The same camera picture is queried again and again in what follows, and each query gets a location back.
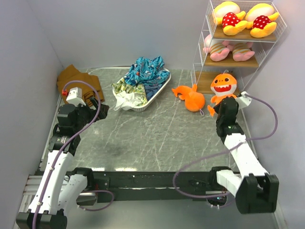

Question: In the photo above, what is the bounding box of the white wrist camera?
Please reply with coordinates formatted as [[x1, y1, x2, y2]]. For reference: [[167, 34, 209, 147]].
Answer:
[[61, 87, 86, 106], [235, 91, 252, 110]]

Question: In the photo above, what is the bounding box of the pink pig plush striped shirt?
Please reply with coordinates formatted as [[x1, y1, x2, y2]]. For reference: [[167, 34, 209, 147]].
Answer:
[[203, 34, 230, 62]]

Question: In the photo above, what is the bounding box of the blue patterned cloth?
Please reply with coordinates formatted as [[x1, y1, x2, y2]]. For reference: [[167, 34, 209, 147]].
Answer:
[[124, 56, 169, 90]]

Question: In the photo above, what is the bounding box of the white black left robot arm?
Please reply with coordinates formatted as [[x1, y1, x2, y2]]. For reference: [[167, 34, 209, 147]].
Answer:
[[16, 97, 109, 229]]

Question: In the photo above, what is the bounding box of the white plastic laundry basket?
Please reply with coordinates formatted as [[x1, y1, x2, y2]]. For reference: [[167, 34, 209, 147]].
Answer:
[[112, 67, 172, 113]]

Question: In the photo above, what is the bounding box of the yellow plush red dotted dress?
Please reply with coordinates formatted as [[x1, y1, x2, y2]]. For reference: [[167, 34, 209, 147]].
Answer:
[[245, 3, 280, 38]]

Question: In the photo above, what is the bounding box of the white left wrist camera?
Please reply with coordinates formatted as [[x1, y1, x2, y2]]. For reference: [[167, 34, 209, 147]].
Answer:
[[61, 87, 86, 106]]

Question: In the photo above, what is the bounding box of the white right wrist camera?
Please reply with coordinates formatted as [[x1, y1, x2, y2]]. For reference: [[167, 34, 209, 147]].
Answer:
[[235, 91, 252, 110]]

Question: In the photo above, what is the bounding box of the orange fox plush toy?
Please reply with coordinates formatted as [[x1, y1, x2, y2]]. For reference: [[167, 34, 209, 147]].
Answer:
[[207, 72, 237, 117]]

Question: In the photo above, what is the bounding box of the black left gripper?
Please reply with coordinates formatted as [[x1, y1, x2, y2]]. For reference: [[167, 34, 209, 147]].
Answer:
[[73, 97, 109, 133]]

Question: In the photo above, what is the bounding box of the brown folded cloth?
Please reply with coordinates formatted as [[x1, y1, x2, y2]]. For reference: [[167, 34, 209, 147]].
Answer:
[[56, 64, 105, 105]]

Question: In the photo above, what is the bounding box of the green white patterned cloth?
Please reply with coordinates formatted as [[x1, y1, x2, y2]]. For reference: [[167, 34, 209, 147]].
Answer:
[[112, 78, 148, 111]]

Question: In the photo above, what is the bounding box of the orange whale plush toy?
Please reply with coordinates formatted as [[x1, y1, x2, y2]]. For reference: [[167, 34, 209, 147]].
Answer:
[[172, 84, 205, 116]]

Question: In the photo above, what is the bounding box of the white wire wooden shelf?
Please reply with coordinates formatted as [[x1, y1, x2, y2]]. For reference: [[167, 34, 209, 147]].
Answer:
[[191, 0, 286, 94]]

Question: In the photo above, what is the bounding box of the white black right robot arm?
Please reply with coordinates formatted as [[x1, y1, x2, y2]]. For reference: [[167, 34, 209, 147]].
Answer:
[[208, 92, 279, 214]]

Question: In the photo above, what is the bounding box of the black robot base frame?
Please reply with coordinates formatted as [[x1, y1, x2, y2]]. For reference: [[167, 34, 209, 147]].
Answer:
[[23, 170, 253, 203]]

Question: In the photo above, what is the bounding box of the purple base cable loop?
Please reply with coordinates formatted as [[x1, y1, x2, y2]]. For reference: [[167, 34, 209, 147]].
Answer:
[[76, 189, 115, 212]]

